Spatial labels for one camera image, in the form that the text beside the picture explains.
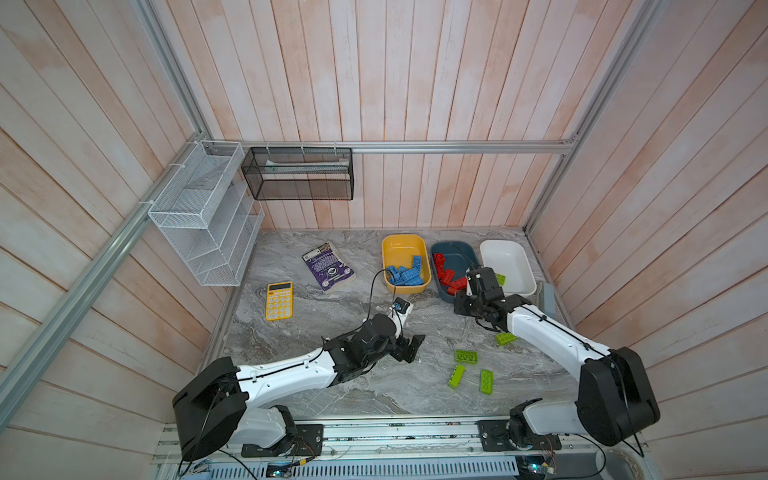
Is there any red lego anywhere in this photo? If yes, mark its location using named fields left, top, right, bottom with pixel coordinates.
left=432, top=253, right=445, bottom=271

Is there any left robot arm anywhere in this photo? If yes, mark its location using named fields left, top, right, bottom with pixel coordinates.
left=172, top=297, right=425, bottom=462

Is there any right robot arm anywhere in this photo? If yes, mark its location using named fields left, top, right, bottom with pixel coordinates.
left=454, top=266, right=661, bottom=450

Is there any white plastic bin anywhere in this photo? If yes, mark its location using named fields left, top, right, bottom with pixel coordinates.
left=480, top=240, right=536, bottom=297

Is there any teal plastic bin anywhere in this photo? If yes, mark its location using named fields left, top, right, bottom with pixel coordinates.
left=429, top=240, right=479, bottom=303

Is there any yellow plastic bin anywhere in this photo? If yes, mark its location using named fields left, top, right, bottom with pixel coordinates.
left=382, top=234, right=432, bottom=296

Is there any purple paperback book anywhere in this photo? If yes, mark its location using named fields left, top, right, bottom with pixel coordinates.
left=302, top=242, right=355, bottom=293

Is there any yellow calculator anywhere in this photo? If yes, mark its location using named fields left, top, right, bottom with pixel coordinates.
left=265, top=281, right=293, bottom=321

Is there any black mesh basket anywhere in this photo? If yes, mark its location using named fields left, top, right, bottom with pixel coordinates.
left=241, top=146, right=355, bottom=201

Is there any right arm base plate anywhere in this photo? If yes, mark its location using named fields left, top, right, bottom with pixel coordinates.
left=476, top=418, right=562, bottom=452

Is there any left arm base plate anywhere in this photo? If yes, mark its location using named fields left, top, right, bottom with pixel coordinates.
left=241, top=423, right=324, bottom=458

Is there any white wire shelf rack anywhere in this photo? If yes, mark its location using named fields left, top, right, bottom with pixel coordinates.
left=149, top=141, right=264, bottom=287

